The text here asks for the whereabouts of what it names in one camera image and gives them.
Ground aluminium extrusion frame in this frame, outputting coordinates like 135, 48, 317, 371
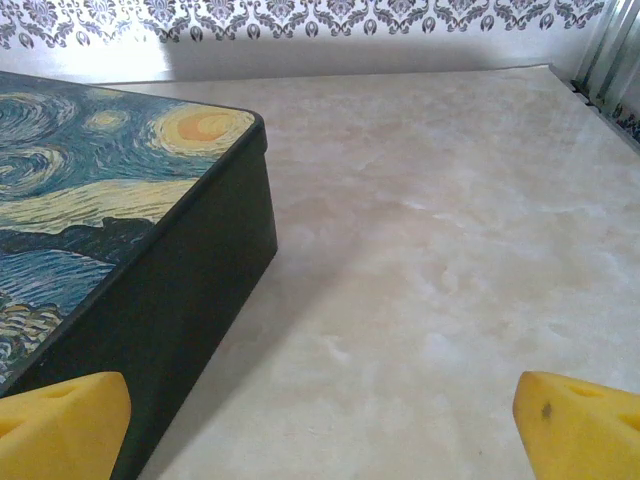
549, 0, 640, 146

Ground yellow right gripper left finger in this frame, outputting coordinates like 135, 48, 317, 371
0, 371, 132, 480

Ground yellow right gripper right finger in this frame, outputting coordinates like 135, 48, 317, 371
513, 370, 640, 480

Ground starry night painted tin box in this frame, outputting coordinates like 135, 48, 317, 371
0, 69, 279, 480

